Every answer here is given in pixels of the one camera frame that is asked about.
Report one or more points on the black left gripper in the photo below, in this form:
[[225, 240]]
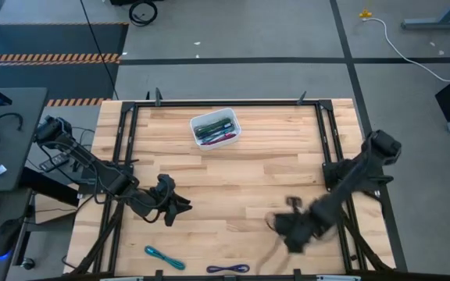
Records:
[[162, 203]]

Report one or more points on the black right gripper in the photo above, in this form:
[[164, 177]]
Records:
[[297, 230]]

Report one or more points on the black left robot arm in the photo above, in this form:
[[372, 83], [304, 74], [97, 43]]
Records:
[[104, 175]]

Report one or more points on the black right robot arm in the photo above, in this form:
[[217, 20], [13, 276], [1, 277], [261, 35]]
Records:
[[350, 183]]

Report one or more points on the white plastic bin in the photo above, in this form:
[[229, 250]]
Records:
[[197, 117]]

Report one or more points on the black remote control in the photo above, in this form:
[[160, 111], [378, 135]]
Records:
[[53, 162]]

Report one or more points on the black caster wheel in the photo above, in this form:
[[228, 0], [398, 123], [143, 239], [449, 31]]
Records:
[[27, 264]]

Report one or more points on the black computer mouse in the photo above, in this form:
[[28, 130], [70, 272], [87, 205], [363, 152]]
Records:
[[6, 236]]

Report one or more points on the dark grey side desk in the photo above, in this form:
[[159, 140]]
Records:
[[14, 156]]

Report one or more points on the black hazard-striped floor mat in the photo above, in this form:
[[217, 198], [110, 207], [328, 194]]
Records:
[[53, 39]]

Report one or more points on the small yellow floor object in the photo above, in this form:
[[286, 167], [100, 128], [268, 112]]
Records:
[[365, 13]]

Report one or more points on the grey table leg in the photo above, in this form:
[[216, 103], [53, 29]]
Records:
[[436, 24]]

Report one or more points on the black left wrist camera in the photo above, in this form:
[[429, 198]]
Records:
[[165, 183]]

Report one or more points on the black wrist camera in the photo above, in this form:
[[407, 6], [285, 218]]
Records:
[[293, 201], [165, 183]]

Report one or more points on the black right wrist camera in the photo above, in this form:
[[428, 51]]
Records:
[[293, 201]]

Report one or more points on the black aluminium table frame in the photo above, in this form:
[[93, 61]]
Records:
[[225, 104]]

